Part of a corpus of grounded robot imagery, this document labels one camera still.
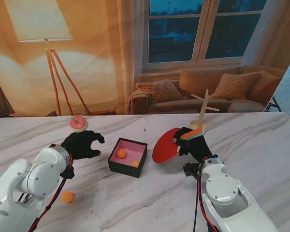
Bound black box pink inside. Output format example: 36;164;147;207
107;137;148;179

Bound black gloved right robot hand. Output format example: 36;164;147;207
173;127;213;161

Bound red black right arm cables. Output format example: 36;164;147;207
192;164;219;232

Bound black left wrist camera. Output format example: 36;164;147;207
60;165;75;180

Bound red black left arm cables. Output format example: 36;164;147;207
28;153;74;232

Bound red ping pong bat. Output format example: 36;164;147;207
151;124;207;165

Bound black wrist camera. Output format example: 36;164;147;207
183;162;201;179
60;165;75;180

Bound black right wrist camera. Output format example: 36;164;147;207
183;162;201;179

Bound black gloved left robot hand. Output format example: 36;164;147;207
61;130;105;160

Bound pink frosted donut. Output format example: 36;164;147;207
69;115;88;133

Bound red black arm cables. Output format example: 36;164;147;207
28;153;74;232
192;164;219;232

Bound printed living room backdrop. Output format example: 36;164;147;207
0;0;290;116

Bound wooden mug tree stand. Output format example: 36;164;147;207
189;88;220;132

